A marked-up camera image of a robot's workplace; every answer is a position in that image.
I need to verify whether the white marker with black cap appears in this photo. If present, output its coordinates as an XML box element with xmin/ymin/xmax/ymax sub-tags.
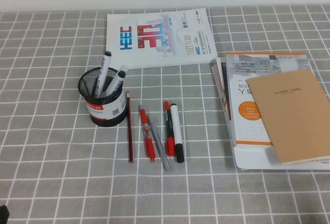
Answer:
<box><xmin>169</xmin><ymin>103</ymin><xmax>185</xmax><ymax>164</ymax></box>
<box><xmin>93</xmin><ymin>50</ymin><xmax>112</xmax><ymax>98</ymax></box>
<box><xmin>103</xmin><ymin>64</ymin><xmax>129</xmax><ymax>97</ymax></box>

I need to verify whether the red gel pen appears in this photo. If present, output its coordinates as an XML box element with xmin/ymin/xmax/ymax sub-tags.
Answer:
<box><xmin>139</xmin><ymin>105</ymin><xmax>157</xmax><ymax>163</ymax></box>

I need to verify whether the grey pen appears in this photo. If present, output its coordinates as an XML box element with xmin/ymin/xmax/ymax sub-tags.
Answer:
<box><xmin>146</xmin><ymin>114</ymin><xmax>171</xmax><ymax>172</ymax></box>

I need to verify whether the black mesh pen holder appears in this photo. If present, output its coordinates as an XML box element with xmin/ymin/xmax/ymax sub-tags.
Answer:
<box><xmin>77</xmin><ymin>66</ymin><xmax>127</xmax><ymax>127</ymax></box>

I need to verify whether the red and black pencil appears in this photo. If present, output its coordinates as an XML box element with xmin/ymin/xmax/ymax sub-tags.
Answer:
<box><xmin>125</xmin><ymin>91</ymin><xmax>135</xmax><ymax>163</ymax></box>

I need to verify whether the white HEEC book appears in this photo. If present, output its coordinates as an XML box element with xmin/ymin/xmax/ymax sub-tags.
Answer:
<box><xmin>105</xmin><ymin>7</ymin><xmax>217</xmax><ymax>70</ymax></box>

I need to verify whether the red and black marker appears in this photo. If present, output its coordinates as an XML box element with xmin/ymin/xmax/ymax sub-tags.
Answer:
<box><xmin>163</xmin><ymin>100</ymin><xmax>176</xmax><ymax>157</ymax></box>

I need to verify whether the magazine with red edge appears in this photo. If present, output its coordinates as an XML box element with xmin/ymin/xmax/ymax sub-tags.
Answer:
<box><xmin>211</xmin><ymin>57</ymin><xmax>232</xmax><ymax>128</ymax></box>

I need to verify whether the dark covered booklet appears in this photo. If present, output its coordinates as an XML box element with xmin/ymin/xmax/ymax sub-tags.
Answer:
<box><xmin>221</xmin><ymin>61</ymin><xmax>229</xmax><ymax>98</ymax></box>

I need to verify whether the orange and white booklet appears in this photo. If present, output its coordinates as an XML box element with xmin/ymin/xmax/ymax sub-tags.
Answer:
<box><xmin>225</xmin><ymin>51</ymin><xmax>314</xmax><ymax>147</ymax></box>

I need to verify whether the grey checked tablecloth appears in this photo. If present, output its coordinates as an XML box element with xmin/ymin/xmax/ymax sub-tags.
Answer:
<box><xmin>0</xmin><ymin>4</ymin><xmax>330</xmax><ymax>224</ymax></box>

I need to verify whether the tan classic note notebook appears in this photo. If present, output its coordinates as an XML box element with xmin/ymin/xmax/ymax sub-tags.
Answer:
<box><xmin>245</xmin><ymin>69</ymin><xmax>330</xmax><ymax>165</ymax></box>

